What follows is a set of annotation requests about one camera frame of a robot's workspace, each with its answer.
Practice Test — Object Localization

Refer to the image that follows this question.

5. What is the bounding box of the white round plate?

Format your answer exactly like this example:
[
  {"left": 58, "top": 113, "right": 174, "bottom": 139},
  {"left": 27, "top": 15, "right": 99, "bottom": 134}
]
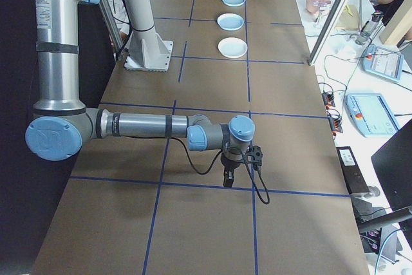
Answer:
[{"left": 217, "top": 37, "right": 248, "bottom": 60}]

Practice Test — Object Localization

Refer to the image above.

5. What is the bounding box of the light blue round plate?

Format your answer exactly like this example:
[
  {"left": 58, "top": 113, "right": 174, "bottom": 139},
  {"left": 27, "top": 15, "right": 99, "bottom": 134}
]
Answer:
[{"left": 216, "top": 13, "right": 245, "bottom": 31}]

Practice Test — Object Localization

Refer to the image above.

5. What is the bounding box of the pink mannequin head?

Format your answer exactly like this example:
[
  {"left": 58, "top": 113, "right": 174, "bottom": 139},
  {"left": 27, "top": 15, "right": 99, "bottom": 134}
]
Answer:
[{"left": 304, "top": 0, "right": 334, "bottom": 15}]

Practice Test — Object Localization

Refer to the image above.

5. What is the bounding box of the clear wine glass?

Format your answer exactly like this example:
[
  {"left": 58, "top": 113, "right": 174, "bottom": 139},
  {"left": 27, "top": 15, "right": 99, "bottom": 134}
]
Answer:
[{"left": 313, "top": 0, "right": 326, "bottom": 31}]

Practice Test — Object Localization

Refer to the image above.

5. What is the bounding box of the white metal stand column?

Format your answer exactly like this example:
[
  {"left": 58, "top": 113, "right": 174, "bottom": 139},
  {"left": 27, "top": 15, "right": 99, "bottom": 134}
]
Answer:
[{"left": 111, "top": 0, "right": 174, "bottom": 72}]

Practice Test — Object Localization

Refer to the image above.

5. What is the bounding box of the black orange connector block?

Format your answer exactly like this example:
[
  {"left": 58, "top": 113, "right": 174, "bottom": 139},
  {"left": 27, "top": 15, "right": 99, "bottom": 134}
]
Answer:
[
  {"left": 321, "top": 90, "right": 337, "bottom": 109},
  {"left": 328, "top": 115, "right": 344, "bottom": 135}
]

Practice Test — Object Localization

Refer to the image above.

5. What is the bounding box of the beige folded paper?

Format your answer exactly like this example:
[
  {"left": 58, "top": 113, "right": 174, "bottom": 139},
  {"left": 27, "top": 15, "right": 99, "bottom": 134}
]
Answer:
[{"left": 335, "top": 4, "right": 360, "bottom": 30}]

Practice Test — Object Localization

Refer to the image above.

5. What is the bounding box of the black box white label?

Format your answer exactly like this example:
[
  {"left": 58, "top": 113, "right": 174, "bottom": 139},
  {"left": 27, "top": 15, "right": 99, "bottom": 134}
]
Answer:
[{"left": 335, "top": 146, "right": 371, "bottom": 196}]

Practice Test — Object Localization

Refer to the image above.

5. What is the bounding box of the white crumpled cloth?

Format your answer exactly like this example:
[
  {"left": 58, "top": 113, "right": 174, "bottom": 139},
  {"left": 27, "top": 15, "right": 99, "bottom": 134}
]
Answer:
[{"left": 334, "top": 41, "right": 357, "bottom": 61}]

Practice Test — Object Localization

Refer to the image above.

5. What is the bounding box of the white side table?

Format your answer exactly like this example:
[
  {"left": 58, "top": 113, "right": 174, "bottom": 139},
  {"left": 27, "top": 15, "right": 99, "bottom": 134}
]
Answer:
[{"left": 295, "top": 0, "right": 412, "bottom": 275}]

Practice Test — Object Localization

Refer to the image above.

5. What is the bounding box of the clear glass jar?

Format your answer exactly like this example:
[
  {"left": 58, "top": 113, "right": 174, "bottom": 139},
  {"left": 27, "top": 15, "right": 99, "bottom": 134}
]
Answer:
[{"left": 355, "top": 10, "right": 384, "bottom": 46}]

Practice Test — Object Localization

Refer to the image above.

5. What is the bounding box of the light blue teach pendant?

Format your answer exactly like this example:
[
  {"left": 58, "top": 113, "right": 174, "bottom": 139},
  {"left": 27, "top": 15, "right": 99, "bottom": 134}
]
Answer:
[
  {"left": 361, "top": 44, "right": 405, "bottom": 83},
  {"left": 344, "top": 93, "right": 402, "bottom": 138}
]

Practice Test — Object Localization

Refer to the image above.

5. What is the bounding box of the black pole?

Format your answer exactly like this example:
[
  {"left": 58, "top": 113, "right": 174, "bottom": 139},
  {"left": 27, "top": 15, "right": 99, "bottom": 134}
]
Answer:
[{"left": 357, "top": 205, "right": 412, "bottom": 234}]

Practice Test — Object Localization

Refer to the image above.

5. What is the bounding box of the black monitor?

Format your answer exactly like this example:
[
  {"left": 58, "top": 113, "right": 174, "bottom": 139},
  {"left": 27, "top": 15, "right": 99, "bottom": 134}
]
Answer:
[{"left": 370, "top": 120, "right": 412, "bottom": 211}]

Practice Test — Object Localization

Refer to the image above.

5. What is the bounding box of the light wooden board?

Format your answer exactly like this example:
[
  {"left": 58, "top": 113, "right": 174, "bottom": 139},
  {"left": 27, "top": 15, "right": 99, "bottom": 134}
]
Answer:
[{"left": 379, "top": 0, "right": 412, "bottom": 47}]

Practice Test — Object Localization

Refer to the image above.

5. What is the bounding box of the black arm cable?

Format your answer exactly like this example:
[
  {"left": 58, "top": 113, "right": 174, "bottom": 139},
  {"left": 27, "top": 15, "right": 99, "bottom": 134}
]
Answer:
[{"left": 167, "top": 137, "right": 228, "bottom": 176}]

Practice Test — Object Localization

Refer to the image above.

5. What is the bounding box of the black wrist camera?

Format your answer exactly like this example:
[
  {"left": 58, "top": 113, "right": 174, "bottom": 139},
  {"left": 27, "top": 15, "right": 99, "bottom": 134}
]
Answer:
[{"left": 246, "top": 145, "right": 264, "bottom": 171}]

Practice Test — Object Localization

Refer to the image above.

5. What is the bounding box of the black camera cable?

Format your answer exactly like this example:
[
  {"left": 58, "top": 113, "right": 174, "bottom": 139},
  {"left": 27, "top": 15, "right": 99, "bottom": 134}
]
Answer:
[{"left": 241, "top": 151, "right": 271, "bottom": 205}]

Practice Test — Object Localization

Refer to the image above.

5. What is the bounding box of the aluminium profile post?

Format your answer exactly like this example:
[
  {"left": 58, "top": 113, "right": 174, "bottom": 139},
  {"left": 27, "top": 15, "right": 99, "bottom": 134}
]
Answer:
[{"left": 305, "top": 0, "right": 368, "bottom": 66}]

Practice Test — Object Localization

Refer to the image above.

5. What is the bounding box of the aluminium frame bar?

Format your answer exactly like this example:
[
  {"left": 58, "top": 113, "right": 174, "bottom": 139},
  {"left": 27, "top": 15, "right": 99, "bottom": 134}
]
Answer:
[{"left": 96, "top": 0, "right": 126, "bottom": 62}]

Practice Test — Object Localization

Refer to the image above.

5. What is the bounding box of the grey cylinder handle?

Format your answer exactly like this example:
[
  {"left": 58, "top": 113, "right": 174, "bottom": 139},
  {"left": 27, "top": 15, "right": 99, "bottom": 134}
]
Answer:
[{"left": 350, "top": 185, "right": 381, "bottom": 199}]

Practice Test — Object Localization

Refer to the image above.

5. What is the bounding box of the black frame cover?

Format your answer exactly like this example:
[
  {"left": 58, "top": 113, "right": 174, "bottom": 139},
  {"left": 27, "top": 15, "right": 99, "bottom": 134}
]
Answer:
[{"left": 0, "top": 0, "right": 118, "bottom": 275}]

